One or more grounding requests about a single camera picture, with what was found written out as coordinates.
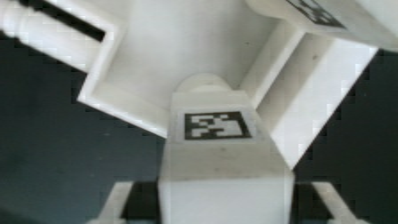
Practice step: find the white U-shaped fence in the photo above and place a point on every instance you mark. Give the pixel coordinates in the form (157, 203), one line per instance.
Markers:
(308, 91)

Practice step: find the white chair seat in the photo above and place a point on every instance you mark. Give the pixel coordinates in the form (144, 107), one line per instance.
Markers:
(144, 42)

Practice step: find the white chair leg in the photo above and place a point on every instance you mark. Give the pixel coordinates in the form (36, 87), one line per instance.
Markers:
(359, 20)
(226, 181)

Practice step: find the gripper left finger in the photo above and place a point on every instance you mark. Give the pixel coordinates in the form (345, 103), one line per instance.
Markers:
(130, 205)

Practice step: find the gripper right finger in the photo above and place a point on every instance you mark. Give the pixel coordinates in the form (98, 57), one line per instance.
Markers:
(318, 207)

